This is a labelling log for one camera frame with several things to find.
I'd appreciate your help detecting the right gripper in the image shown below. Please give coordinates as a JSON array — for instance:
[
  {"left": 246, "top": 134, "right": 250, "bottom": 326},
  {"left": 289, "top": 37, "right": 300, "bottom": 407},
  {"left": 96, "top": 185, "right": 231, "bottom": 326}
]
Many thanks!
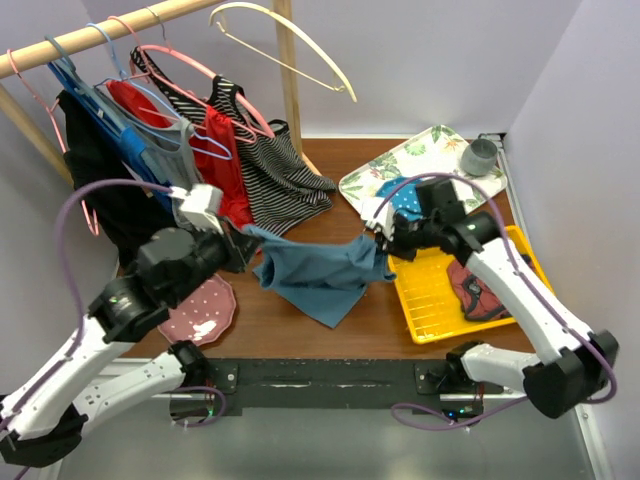
[{"left": 376, "top": 213, "right": 440, "bottom": 264}]

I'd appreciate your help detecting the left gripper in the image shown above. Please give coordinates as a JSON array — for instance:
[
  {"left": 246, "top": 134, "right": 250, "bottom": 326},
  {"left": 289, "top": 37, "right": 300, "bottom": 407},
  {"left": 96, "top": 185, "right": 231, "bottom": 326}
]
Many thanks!
[{"left": 171, "top": 213, "right": 266, "bottom": 304}]

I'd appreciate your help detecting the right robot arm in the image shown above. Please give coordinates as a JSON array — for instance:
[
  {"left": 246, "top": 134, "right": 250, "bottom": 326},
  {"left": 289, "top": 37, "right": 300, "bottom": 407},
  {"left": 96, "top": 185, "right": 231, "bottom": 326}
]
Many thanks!
[{"left": 360, "top": 172, "right": 619, "bottom": 419}]

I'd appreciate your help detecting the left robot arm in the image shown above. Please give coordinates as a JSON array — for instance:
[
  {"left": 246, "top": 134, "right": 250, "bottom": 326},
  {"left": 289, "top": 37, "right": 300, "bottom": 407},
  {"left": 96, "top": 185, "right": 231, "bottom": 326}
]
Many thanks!
[{"left": 1, "top": 227, "right": 261, "bottom": 468}]

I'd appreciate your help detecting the striped tank top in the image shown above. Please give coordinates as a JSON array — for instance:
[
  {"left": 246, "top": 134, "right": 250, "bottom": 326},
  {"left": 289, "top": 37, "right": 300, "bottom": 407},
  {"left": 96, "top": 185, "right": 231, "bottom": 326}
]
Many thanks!
[{"left": 130, "top": 47, "right": 336, "bottom": 235}]

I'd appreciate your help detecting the maroon tank top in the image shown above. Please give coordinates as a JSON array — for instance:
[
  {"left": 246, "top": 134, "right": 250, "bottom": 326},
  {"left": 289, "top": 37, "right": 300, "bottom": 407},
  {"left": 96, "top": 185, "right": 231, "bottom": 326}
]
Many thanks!
[{"left": 446, "top": 260, "right": 510, "bottom": 322}]

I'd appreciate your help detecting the grey tank top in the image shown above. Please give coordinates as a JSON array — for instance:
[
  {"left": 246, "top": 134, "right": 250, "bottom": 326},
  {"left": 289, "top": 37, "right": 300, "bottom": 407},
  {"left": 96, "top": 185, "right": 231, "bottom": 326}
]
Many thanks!
[{"left": 142, "top": 117, "right": 206, "bottom": 226}]

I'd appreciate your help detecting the red tank top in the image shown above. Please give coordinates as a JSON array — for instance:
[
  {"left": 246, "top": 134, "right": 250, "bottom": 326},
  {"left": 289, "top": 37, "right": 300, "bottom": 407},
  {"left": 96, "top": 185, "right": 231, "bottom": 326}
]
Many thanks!
[{"left": 106, "top": 80, "right": 253, "bottom": 227}]

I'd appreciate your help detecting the black tank top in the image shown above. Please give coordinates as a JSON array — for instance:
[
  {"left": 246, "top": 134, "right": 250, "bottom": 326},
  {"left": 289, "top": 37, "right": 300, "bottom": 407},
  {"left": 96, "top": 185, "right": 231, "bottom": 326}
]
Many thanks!
[{"left": 57, "top": 90, "right": 176, "bottom": 268}]

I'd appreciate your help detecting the royal blue tank top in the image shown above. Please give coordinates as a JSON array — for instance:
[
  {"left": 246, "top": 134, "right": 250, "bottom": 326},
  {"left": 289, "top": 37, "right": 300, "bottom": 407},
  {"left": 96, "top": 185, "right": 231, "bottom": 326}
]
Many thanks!
[{"left": 47, "top": 59, "right": 170, "bottom": 187}]

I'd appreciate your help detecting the light blue hanger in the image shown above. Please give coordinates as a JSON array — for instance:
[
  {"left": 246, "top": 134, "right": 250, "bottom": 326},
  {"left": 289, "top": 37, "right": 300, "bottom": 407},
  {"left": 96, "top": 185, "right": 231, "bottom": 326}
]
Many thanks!
[{"left": 86, "top": 22, "right": 232, "bottom": 161}]

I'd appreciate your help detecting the grey blue hanger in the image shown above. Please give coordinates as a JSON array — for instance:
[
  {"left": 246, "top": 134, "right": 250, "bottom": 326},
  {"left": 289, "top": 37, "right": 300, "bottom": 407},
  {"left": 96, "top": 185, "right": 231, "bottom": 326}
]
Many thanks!
[{"left": 45, "top": 35, "right": 128, "bottom": 140}]

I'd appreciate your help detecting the pink hanger with striped top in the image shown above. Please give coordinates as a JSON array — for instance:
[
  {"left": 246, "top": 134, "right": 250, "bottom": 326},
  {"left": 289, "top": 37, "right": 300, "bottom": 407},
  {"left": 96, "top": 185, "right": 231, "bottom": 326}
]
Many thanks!
[{"left": 108, "top": 15, "right": 275, "bottom": 138}]

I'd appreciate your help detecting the pink hanger with black top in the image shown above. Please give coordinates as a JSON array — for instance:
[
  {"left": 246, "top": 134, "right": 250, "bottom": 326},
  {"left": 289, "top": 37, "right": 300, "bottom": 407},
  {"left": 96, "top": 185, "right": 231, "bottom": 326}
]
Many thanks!
[{"left": 6, "top": 49, "right": 100, "bottom": 237}]

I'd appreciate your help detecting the cream empty hanger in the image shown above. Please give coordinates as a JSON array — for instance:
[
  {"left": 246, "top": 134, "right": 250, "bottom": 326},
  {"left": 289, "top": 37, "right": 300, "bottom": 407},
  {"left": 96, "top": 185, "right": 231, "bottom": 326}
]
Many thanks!
[{"left": 208, "top": 1, "right": 358, "bottom": 103}]

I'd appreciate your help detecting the blue dotted plate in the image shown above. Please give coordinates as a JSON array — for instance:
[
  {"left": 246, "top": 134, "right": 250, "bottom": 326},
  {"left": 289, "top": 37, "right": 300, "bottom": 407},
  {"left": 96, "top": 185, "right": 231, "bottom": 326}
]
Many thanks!
[{"left": 375, "top": 177, "right": 423, "bottom": 221}]

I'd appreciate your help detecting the pink dotted plate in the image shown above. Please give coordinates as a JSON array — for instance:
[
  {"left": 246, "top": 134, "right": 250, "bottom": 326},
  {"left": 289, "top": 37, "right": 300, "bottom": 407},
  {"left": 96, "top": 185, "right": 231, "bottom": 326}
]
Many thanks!
[{"left": 157, "top": 275, "right": 237, "bottom": 346}]

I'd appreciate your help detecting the yellow plastic bin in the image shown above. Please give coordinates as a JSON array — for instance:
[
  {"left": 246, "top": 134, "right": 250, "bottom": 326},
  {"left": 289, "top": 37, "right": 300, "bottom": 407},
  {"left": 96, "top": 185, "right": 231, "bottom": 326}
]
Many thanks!
[{"left": 387, "top": 224, "right": 554, "bottom": 345}]

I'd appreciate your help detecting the floral serving tray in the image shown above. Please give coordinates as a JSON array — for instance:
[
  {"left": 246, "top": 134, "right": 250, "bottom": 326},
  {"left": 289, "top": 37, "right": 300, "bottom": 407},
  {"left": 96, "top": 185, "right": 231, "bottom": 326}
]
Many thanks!
[{"left": 338, "top": 125, "right": 507, "bottom": 211}]

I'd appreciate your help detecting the grey cup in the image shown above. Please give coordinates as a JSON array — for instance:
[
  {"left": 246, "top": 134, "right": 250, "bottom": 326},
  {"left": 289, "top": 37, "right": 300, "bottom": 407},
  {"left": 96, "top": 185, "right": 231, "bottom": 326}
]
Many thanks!
[{"left": 460, "top": 138, "right": 498, "bottom": 177}]

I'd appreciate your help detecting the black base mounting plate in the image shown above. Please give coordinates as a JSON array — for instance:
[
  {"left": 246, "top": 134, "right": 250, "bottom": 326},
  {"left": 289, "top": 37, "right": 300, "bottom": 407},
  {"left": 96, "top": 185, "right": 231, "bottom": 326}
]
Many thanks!
[{"left": 186, "top": 358, "right": 503, "bottom": 416}]

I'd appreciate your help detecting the wooden clothes rack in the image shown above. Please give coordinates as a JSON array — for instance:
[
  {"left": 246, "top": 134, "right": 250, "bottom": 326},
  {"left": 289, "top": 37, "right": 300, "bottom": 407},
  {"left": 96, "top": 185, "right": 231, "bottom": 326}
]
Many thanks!
[{"left": 1, "top": 1, "right": 311, "bottom": 184}]

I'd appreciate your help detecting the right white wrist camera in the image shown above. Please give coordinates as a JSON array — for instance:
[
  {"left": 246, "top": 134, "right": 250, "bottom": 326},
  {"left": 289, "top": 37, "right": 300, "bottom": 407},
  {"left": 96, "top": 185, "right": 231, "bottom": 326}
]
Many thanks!
[{"left": 360, "top": 197, "right": 395, "bottom": 237}]

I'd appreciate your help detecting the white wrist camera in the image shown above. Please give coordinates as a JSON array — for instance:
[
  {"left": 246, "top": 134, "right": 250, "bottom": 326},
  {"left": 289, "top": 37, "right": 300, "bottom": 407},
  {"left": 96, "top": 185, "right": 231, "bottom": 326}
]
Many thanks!
[
  {"left": 171, "top": 184, "right": 223, "bottom": 233},
  {"left": 360, "top": 197, "right": 395, "bottom": 237}
]

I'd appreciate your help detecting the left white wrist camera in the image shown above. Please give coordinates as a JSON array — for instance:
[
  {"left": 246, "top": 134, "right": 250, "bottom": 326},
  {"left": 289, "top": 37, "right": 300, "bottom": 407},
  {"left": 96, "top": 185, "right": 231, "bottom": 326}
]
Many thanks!
[{"left": 171, "top": 184, "right": 223, "bottom": 233}]

